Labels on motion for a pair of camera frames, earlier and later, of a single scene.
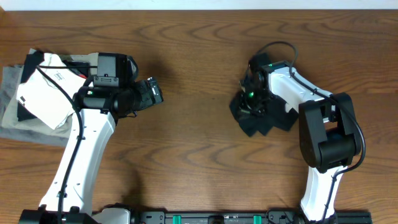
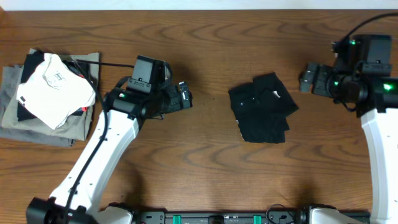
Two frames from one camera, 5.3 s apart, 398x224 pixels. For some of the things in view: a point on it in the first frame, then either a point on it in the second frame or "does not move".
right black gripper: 244,107 to 324,73
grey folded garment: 11,78 does not move
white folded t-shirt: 43,98 does not move
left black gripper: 147,100 to 177,104
